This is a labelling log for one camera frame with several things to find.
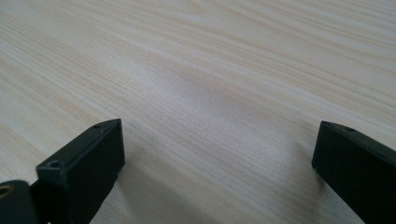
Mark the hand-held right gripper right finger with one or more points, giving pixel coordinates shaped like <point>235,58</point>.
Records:
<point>361,168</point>

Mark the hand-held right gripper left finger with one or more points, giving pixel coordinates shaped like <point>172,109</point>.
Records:
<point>84,161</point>

